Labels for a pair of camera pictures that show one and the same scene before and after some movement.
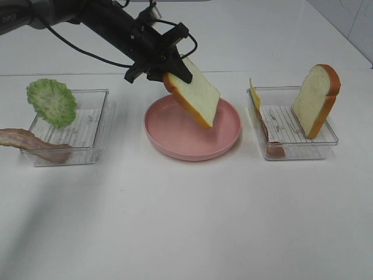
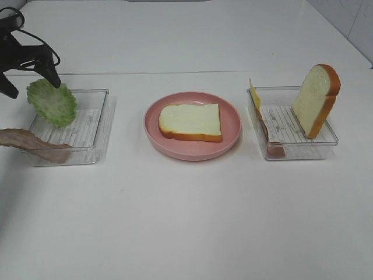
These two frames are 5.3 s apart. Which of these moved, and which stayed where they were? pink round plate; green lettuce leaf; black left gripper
Moved: black left gripper
Stayed: pink round plate; green lettuce leaf
